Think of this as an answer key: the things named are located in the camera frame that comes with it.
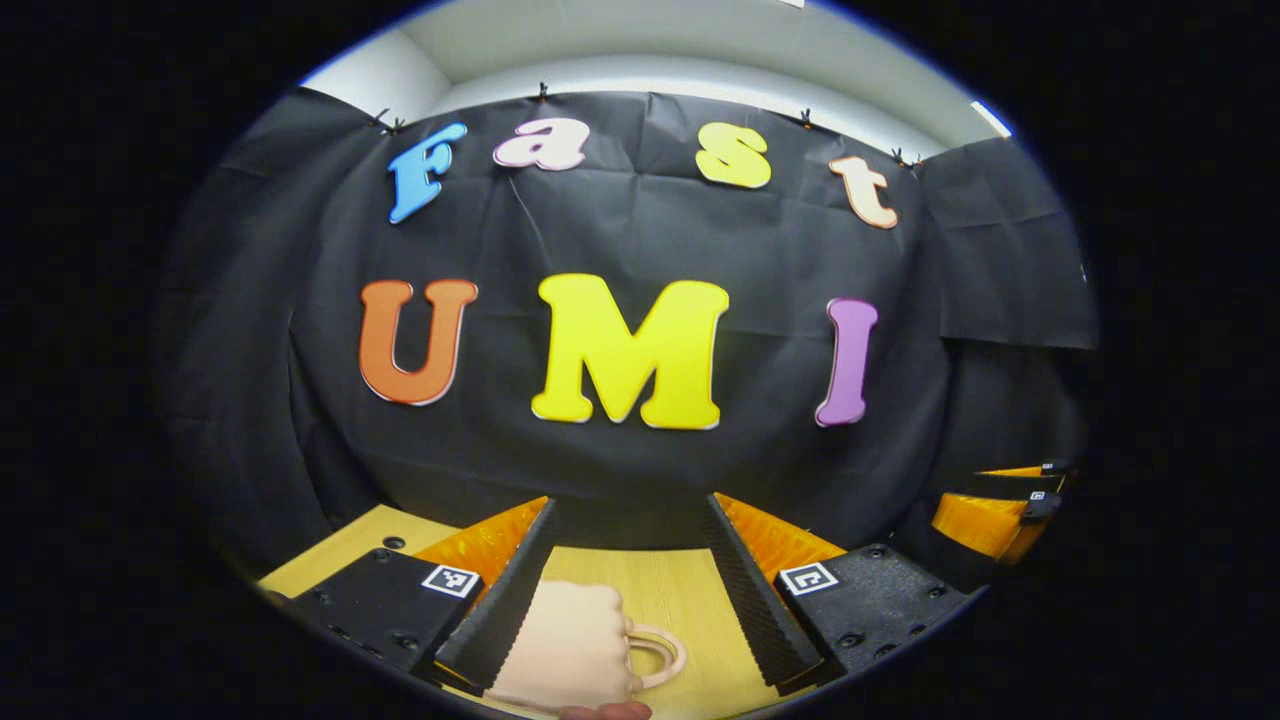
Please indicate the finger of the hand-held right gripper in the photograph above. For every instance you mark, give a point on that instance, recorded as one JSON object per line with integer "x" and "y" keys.
{"x": 1000, "y": 483}
{"x": 1040, "y": 505}

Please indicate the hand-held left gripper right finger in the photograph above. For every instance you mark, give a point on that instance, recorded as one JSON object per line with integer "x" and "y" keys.
{"x": 755, "y": 600}

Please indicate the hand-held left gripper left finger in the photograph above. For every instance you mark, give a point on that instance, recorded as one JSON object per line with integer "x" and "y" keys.
{"x": 505, "y": 600}

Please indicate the pink suitcase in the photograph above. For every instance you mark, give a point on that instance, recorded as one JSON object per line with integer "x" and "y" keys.
{"x": 570, "y": 640}

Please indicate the black backdrop cloth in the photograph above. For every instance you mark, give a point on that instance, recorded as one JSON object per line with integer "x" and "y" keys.
{"x": 600, "y": 470}

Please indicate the ceiling light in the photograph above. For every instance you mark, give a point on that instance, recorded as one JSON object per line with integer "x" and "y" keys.
{"x": 990, "y": 118}

